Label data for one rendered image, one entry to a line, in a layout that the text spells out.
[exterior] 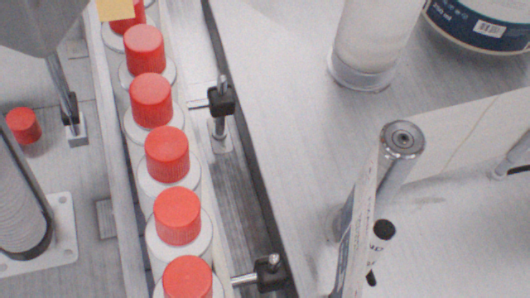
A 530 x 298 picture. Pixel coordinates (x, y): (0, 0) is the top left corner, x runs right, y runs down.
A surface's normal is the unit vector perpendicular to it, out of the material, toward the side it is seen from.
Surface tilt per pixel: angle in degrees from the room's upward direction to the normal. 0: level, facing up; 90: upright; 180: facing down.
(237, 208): 0
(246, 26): 0
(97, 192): 0
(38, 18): 90
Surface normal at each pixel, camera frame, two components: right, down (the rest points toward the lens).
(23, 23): 0.05, 0.86
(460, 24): -0.62, 0.64
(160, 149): 0.11, -0.54
